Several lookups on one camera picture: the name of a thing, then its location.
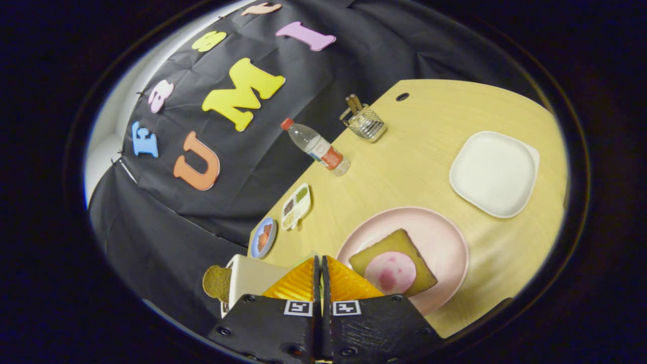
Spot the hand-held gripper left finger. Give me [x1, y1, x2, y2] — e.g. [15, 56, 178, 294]
[206, 255, 322, 364]

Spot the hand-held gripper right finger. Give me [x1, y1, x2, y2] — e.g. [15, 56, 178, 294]
[322, 255, 446, 364]

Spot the brown toasted bread slice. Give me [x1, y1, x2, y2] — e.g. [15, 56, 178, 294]
[203, 265, 232, 303]

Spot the white toaster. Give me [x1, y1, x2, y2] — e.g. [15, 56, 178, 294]
[221, 254, 291, 319]

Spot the pink ham slice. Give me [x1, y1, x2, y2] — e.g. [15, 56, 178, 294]
[364, 251, 418, 295]

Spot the small blue plate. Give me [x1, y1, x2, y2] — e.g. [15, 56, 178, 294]
[250, 217, 278, 259]

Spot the brown bread slice under ham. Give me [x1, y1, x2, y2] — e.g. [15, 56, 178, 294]
[349, 229, 438, 297]

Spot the round pink plate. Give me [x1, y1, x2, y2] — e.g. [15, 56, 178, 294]
[336, 206, 470, 315]

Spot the white divided condiment tray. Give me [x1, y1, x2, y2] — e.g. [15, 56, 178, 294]
[281, 183, 312, 232]

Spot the clear plastic water bottle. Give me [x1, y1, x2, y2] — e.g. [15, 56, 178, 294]
[281, 118, 351, 177]

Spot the white square plate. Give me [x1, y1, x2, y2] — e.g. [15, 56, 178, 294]
[449, 131, 540, 219]

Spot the wire mesh utensil holder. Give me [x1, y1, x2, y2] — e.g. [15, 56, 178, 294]
[339, 104, 388, 144]

